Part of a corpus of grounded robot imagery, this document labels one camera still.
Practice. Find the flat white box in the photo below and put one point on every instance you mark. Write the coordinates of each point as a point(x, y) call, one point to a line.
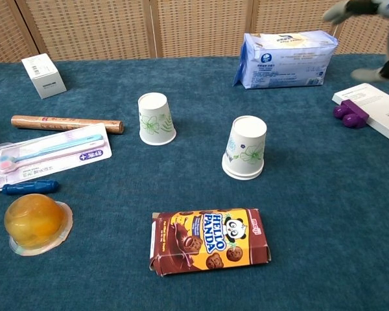
point(379, 107)

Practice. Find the blue marker pen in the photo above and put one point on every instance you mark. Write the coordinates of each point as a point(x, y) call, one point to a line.
point(32, 187)

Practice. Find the Hello Panda biscuit box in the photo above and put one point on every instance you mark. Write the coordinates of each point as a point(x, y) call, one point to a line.
point(210, 241)

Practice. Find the blue tissue pack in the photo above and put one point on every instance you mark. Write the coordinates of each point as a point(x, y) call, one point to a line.
point(285, 61)

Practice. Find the small white carton box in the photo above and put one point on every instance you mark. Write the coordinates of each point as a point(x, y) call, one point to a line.
point(45, 76)

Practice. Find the toothbrush blister pack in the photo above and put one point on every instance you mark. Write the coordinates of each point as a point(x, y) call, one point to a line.
point(52, 162)

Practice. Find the woven bamboo folding screen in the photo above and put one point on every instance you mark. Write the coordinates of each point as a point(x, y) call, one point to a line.
point(194, 26)

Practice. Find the brown wooden roll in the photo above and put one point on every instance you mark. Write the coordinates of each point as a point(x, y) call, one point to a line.
point(61, 123)

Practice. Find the blue green flower paper cup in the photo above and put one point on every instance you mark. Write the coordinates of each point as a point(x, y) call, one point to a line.
point(246, 142)

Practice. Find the teal table cloth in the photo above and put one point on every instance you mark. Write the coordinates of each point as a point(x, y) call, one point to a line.
point(311, 194)

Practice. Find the purple toy block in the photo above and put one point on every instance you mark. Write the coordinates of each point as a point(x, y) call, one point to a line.
point(351, 115)

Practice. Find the orange jelly cup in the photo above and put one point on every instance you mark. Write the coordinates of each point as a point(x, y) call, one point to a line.
point(34, 222)

